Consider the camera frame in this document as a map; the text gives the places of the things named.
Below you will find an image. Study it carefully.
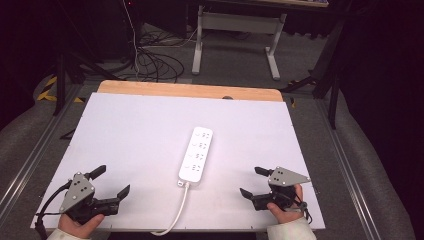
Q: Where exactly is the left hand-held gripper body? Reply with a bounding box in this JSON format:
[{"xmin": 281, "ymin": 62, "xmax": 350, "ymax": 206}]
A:
[{"xmin": 59, "ymin": 171, "xmax": 120, "ymax": 225}]

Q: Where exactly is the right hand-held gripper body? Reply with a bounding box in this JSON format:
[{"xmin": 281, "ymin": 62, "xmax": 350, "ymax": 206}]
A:
[{"xmin": 250, "ymin": 166, "xmax": 312, "ymax": 212}]

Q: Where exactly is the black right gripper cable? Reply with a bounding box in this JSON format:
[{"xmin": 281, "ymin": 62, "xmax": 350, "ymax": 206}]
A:
[{"xmin": 292, "ymin": 194, "xmax": 314, "ymax": 225}]

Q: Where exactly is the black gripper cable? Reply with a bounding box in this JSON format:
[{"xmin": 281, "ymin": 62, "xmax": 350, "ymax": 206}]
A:
[
  {"xmin": 34, "ymin": 180, "xmax": 73, "ymax": 240},
  {"xmin": 292, "ymin": 194, "xmax": 314, "ymax": 225}
]

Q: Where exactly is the person's left hand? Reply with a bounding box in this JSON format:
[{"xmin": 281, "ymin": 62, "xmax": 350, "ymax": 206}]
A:
[{"xmin": 57, "ymin": 212, "xmax": 106, "ymax": 240}]

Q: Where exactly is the black tripod stand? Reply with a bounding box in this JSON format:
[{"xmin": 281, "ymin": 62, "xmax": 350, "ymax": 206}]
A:
[{"xmin": 52, "ymin": 46, "xmax": 126, "ymax": 117}]

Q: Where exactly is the white metal desk frame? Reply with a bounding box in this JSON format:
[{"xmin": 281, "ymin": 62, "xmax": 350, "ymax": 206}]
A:
[{"xmin": 191, "ymin": 4, "xmax": 288, "ymax": 82}]

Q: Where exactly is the metal floor rail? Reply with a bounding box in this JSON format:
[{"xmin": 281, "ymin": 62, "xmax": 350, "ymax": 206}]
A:
[
  {"xmin": 314, "ymin": 99, "xmax": 373, "ymax": 240},
  {"xmin": 0, "ymin": 83, "xmax": 84, "ymax": 216}
]

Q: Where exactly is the white power strip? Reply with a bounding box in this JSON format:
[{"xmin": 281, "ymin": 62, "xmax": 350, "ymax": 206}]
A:
[{"xmin": 177, "ymin": 126, "xmax": 214, "ymax": 188}]

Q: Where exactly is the white power strip cable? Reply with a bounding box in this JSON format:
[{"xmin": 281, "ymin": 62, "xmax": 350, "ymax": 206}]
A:
[{"xmin": 149, "ymin": 181, "xmax": 191, "ymax": 237}]

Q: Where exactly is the thin white hanging cable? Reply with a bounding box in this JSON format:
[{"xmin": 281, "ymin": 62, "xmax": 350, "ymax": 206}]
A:
[{"xmin": 121, "ymin": 0, "xmax": 142, "ymax": 74}]

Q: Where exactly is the person's right hand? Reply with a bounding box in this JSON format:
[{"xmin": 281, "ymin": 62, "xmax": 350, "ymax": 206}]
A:
[{"xmin": 266, "ymin": 183, "xmax": 308, "ymax": 225}]

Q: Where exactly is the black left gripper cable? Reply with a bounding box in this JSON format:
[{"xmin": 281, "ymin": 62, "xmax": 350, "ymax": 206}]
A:
[{"xmin": 34, "ymin": 180, "xmax": 73, "ymax": 240}]

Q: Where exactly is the black metal stand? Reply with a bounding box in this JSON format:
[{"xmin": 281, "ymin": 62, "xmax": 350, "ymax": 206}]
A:
[{"xmin": 279, "ymin": 13, "xmax": 349, "ymax": 130}]

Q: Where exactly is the yellow black floor tape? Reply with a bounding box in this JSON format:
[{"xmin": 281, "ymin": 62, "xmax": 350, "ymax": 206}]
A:
[{"xmin": 35, "ymin": 75, "xmax": 86, "ymax": 104}]

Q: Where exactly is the black floor cables bundle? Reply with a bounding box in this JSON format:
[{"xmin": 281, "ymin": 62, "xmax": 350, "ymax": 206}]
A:
[{"xmin": 134, "ymin": 31, "xmax": 186, "ymax": 84}]

